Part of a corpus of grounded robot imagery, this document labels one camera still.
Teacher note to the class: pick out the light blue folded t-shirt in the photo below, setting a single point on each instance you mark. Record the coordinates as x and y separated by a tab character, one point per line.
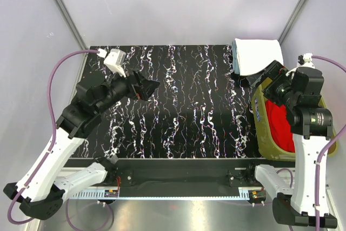
235	63

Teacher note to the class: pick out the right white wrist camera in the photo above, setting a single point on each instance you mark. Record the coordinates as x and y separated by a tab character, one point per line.
304	60

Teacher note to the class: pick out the left aluminium corner post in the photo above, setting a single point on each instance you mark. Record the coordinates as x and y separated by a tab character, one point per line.
70	23

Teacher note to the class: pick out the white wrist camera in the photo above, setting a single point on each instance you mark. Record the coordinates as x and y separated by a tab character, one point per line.
113	60
304	60

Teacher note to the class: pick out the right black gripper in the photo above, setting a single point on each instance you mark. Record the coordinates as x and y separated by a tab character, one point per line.
276	71

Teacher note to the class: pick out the right aluminium corner post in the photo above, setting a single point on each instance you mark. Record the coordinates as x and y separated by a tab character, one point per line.
292	20

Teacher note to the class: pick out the white folded t-shirt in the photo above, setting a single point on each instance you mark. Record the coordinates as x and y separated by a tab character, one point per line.
254	55

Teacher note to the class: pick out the white slotted cable duct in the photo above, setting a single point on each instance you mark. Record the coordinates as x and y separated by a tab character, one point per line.
98	193

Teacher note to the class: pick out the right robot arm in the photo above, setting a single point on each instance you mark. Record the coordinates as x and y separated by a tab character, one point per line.
305	204

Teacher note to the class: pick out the aluminium frame rail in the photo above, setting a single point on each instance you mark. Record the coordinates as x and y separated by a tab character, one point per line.
70	173

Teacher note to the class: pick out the red t-shirt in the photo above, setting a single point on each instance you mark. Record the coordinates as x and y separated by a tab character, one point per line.
279	126

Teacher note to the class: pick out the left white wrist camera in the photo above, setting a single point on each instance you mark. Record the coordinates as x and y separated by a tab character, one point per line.
113	60

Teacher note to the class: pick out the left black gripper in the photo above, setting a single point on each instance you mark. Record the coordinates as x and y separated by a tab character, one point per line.
142	91

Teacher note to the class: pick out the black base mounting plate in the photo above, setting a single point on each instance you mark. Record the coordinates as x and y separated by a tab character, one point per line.
216	171

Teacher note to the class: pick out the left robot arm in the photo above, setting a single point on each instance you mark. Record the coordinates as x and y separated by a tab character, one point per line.
41	193

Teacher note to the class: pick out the aluminium corner post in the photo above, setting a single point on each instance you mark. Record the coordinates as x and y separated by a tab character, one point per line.
70	23
292	20

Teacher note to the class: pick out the olive green plastic basket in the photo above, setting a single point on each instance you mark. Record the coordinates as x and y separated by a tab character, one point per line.
266	125

